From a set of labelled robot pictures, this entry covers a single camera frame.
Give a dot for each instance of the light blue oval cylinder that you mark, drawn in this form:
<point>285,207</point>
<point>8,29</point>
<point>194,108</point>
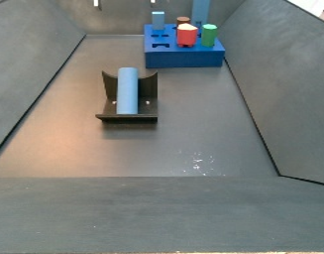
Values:
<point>126,91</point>

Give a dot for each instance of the black curved cradle fixture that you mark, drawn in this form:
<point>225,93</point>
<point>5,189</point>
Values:
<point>146,101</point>

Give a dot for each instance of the small blue rectangular peg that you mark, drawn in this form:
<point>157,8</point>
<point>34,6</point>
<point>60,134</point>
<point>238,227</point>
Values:
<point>157,20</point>

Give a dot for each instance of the brown round peg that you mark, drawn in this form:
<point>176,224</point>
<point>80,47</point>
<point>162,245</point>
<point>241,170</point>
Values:
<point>182,20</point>

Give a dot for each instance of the tall blue rectangular peg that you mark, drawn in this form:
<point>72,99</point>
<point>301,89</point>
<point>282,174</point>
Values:
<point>200,11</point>

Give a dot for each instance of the red rounded peg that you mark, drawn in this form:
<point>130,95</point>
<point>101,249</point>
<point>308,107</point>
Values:
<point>186,35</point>

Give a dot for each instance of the green hexagonal peg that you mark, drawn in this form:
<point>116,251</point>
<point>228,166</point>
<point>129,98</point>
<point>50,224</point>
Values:
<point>208,35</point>

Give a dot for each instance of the blue shape sorter block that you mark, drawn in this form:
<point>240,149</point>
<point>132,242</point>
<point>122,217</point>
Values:
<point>162,53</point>

